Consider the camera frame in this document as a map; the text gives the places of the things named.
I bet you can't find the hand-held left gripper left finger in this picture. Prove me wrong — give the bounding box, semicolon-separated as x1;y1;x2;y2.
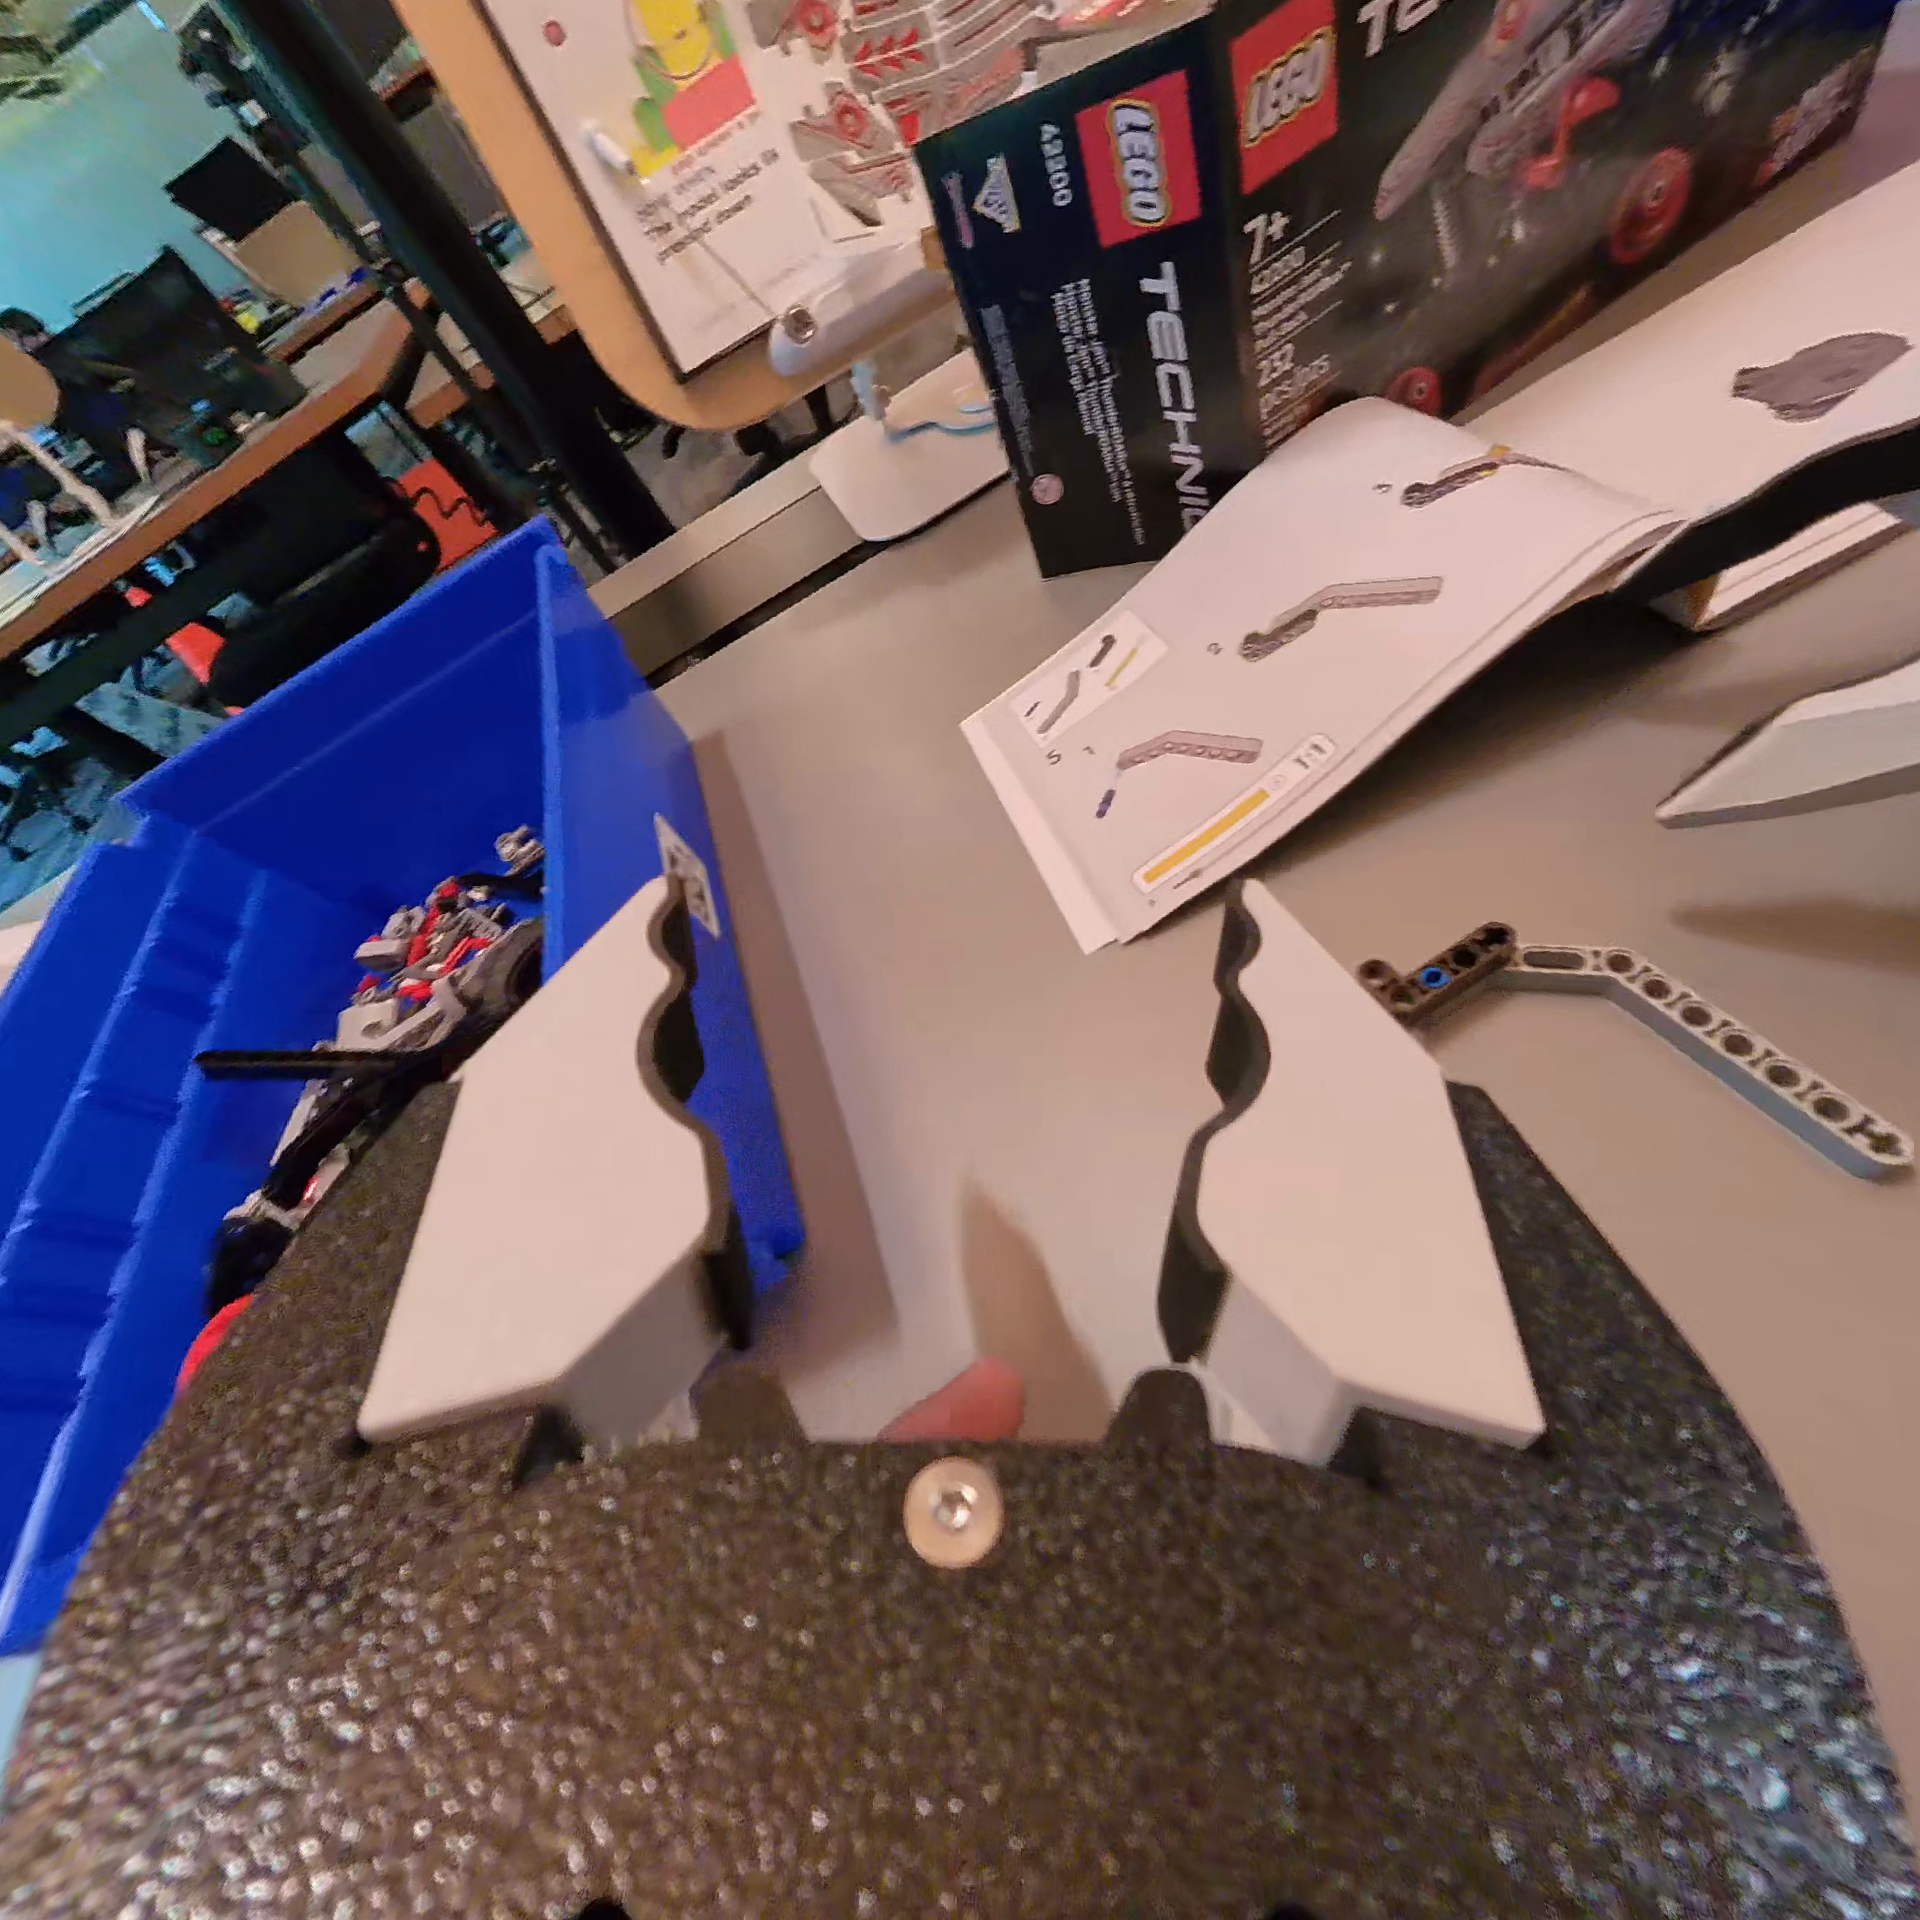
358;873;755;1460

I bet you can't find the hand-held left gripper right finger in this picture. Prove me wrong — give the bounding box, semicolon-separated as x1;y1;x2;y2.
1152;878;1550;1467

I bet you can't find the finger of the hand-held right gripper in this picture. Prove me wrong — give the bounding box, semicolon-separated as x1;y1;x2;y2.
1655;667;1920;830

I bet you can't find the grey and black beam assembly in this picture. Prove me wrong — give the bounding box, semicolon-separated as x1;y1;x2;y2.
1359;922;1914;1179

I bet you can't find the blue plastic bin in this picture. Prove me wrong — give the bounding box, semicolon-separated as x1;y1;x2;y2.
0;518;806;1659

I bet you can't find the grey desk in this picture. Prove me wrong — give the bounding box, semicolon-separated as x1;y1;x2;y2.
576;142;1920;1801

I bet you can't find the person's left hand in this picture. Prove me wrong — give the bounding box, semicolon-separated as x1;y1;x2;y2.
883;1358;1032;1444

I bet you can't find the pile of toy building parts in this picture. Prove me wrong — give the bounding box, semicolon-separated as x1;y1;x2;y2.
194;825;550;1353

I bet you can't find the black toy axle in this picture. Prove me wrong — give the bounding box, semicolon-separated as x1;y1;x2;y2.
194;1047;437;1088

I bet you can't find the red toy wheel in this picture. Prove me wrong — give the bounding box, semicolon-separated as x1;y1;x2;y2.
176;1294;262;1391

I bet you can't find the white instruction booklet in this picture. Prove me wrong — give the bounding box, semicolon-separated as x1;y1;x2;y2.
961;159;1920;953

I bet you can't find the black office chair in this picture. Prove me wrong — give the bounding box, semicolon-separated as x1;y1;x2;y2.
129;471;454;714

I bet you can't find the black toy set box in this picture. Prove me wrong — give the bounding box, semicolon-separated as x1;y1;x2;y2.
914;0;1894;579

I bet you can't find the white stand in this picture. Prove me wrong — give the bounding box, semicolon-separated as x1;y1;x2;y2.
766;294;1011;548

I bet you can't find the wooden background table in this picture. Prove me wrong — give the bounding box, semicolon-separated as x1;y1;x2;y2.
0;276;505;671

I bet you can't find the printed instruction poster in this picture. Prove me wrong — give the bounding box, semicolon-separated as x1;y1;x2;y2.
481;0;1217;380

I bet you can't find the black metal frame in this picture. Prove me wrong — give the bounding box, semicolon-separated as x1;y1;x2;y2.
211;0;678;579

